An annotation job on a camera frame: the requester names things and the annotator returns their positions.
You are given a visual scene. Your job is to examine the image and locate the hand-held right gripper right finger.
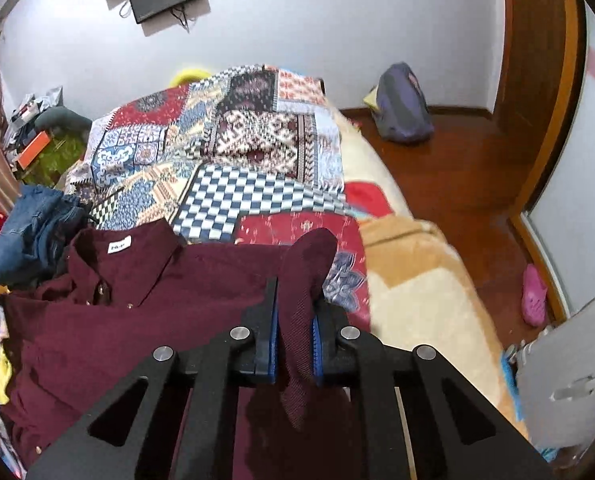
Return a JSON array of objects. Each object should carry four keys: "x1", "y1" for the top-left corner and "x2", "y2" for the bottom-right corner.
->
[{"x1": 311, "y1": 302, "x2": 558, "y2": 480}]

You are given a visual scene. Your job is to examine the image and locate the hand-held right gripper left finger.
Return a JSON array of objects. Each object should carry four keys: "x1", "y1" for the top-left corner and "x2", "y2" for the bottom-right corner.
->
[{"x1": 25, "y1": 276, "x2": 280, "y2": 480}]

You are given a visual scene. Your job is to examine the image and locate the maroon button shirt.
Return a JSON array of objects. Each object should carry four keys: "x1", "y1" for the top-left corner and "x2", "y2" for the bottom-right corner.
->
[{"x1": 0, "y1": 219, "x2": 363, "y2": 480}]

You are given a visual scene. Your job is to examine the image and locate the beige fleece blanket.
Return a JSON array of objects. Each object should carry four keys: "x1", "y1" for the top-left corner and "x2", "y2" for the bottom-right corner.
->
[{"x1": 327, "y1": 102, "x2": 533, "y2": 456}]

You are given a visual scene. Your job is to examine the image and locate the light blue cloth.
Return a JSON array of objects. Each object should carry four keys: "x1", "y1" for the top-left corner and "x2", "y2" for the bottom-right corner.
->
[{"x1": 500, "y1": 345, "x2": 523, "y2": 422}]

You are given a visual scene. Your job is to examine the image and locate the patchwork printed blanket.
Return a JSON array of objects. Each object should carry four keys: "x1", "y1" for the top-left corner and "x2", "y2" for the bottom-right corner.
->
[{"x1": 65, "y1": 64, "x2": 373, "y2": 331}]

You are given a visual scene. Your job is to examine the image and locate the pink slipper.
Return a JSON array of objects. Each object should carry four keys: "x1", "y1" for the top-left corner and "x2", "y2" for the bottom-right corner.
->
[{"x1": 521, "y1": 265, "x2": 548, "y2": 327}]

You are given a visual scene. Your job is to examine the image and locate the white suitcase with stickers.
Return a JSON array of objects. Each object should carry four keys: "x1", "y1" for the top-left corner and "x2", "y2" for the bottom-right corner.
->
[{"x1": 515, "y1": 280, "x2": 595, "y2": 451}]

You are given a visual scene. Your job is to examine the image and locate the grey blue backpack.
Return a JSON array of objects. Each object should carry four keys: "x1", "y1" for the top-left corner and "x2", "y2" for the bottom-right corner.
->
[{"x1": 375, "y1": 62, "x2": 435, "y2": 142}]

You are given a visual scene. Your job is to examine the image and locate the blue jeans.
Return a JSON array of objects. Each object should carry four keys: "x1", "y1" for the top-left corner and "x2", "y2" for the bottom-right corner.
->
[{"x1": 0, "y1": 185, "x2": 96, "y2": 291}]

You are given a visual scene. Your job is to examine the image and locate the yellow round object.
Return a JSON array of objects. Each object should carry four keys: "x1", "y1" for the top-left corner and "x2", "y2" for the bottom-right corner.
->
[{"x1": 170, "y1": 65, "x2": 213, "y2": 87}]

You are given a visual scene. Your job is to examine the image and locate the orange box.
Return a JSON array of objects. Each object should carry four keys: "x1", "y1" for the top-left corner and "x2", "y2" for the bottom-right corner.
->
[{"x1": 16, "y1": 131, "x2": 49, "y2": 171}]

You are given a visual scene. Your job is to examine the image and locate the grey neck pillow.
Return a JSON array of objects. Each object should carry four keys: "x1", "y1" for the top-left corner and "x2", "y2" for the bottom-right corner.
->
[{"x1": 35, "y1": 107, "x2": 93, "y2": 133}]

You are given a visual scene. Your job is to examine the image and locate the wooden door frame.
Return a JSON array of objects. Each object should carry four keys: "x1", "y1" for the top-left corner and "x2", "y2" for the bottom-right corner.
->
[{"x1": 497, "y1": 0, "x2": 585, "y2": 321}]

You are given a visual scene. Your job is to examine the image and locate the black monitor cable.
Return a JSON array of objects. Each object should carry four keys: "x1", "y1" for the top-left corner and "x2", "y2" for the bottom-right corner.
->
[{"x1": 170, "y1": 4, "x2": 192, "y2": 32}]

